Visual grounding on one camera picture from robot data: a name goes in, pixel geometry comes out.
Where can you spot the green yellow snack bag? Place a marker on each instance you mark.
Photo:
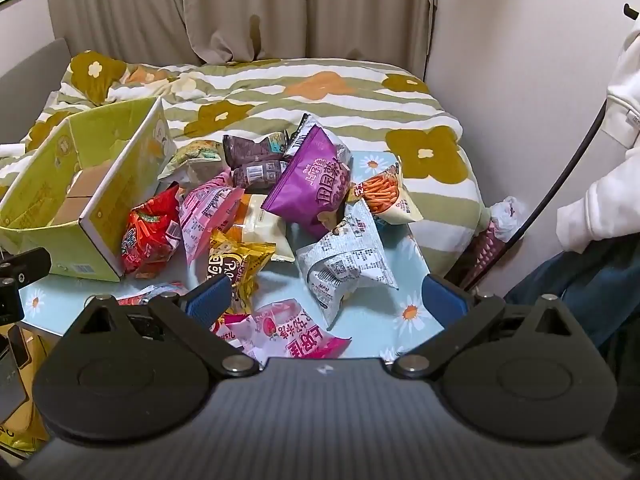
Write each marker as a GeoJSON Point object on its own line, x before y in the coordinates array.
{"type": "Point", "coordinates": [194, 163]}

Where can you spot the floral striped duvet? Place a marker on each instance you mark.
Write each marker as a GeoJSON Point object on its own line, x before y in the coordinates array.
{"type": "Point", "coordinates": [371, 107]}

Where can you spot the purple snack bag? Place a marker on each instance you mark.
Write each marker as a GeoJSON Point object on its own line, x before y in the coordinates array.
{"type": "Point", "coordinates": [312, 188]}

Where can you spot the white grey snack bag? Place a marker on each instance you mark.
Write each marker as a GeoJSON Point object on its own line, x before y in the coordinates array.
{"type": "Point", "coordinates": [349, 257]}

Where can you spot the red white snack bag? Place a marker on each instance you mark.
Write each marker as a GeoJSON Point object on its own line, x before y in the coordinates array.
{"type": "Point", "coordinates": [144, 295]}

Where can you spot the light blue daisy mat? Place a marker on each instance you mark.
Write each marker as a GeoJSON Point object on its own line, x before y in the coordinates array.
{"type": "Point", "coordinates": [379, 320]}

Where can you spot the yellow bag on floor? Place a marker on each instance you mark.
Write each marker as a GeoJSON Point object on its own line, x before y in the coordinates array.
{"type": "Point", "coordinates": [22, 354]}

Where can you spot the green cardboard box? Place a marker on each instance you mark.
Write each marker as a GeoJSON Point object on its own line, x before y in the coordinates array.
{"type": "Point", "coordinates": [75, 194]}

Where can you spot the pink white snack bag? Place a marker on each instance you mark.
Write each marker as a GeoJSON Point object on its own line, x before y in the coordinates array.
{"type": "Point", "coordinates": [209, 207]}

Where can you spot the white hoodie person torso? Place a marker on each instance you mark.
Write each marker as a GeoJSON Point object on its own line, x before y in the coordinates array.
{"type": "Point", "coordinates": [610, 205]}

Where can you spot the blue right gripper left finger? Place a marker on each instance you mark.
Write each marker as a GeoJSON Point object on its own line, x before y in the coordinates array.
{"type": "Point", "coordinates": [207, 302]}

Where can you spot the gold pillows snack bag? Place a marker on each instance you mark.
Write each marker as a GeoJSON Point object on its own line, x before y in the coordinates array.
{"type": "Point", "coordinates": [240, 263]}

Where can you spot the pink strawberry snack bag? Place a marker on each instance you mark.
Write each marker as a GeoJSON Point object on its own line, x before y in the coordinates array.
{"type": "Point", "coordinates": [282, 329]}

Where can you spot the beige curtain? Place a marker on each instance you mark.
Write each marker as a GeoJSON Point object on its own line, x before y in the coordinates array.
{"type": "Point", "coordinates": [163, 32]}

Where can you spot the orange sticks snack bag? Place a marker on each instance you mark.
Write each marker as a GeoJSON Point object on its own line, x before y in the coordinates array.
{"type": "Point", "coordinates": [386, 197]}

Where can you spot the cream white snack bag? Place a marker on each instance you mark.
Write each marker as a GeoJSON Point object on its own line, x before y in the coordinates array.
{"type": "Point", "coordinates": [252, 224]}

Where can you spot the dark brown snack bag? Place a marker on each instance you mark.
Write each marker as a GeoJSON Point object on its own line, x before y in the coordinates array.
{"type": "Point", "coordinates": [256, 165]}

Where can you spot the blue jeans leg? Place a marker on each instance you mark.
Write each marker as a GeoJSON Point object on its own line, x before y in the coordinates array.
{"type": "Point", "coordinates": [600, 286]}

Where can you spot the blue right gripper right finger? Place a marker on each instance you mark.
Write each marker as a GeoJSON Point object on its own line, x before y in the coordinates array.
{"type": "Point", "coordinates": [445, 301]}

